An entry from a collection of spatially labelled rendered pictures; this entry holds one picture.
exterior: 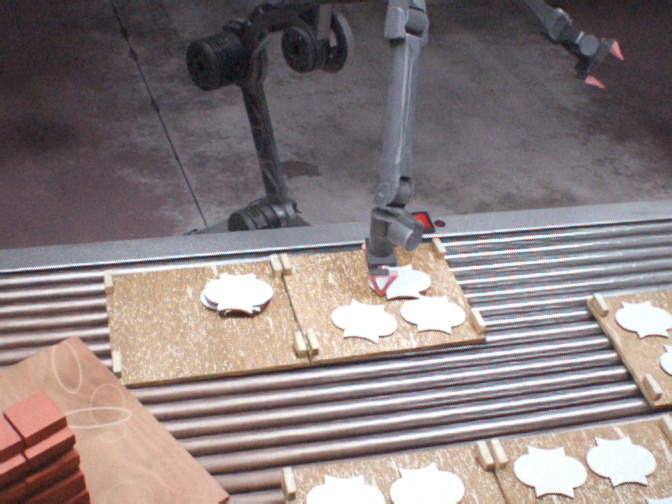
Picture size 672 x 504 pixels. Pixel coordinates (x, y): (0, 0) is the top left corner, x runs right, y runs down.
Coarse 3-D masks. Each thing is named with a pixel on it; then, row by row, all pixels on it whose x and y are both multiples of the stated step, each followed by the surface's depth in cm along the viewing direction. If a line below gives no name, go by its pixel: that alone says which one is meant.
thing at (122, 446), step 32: (64, 352) 179; (0, 384) 171; (32, 384) 172; (64, 384) 172; (96, 384) 173; (96, 416) 167; (128, 416) 168; (96, 448) 161; (128, 448) 162; (160, 448) 163; (96, 480) 156; (128, 480) 157; (160, 480) 157; (192, 480) 158
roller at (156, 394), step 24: (600, 336) 214; (408, 360) 202; (432, 360) 203; (456, 360) 204; (480, 360) 205; (504, 360) 207; (168, 384) 191; (192, 384) 191; (216, 384) 192; (240, 384) 193; (264, 384) 194; (288, 384) 195; (312, 384) 197
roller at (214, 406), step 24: (528, 360) 206; (552, 360) 206; (576, 360) 207; (600, 360) 208; (336, 384) 195; (360, 384) 196; (384, 384) 196; (408, 384) 197; (432, 384) 199; (456, 384) 200; (168, 408) 186; (192, 408) 187; (216, 408) 188; (240, 408) 189; (264, 408) 190
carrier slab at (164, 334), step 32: (128, 288) 210; (160, 288) 211; (192, 288) 212; (128, 320) 202; (160, 320) 203; (192, 320) 204; (224, 320) 205; (256, 320) 206; (288, 320) 207; (128, 352) 195; (160, 352) 196; (192, 352) 196; (224, 352) 197; (256, 352) 198; (288, 352) 199; (128, 384) 188
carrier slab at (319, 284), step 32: (320, 256) 225; (352, 256) 227; (416, 256) 229; (288, 288) 215; (320, 288) 216; (352, 288) 217; (448, 288) 220; (320, 320) 208; (320, 352) 200; (352, 352) 201; (384, 352) 202
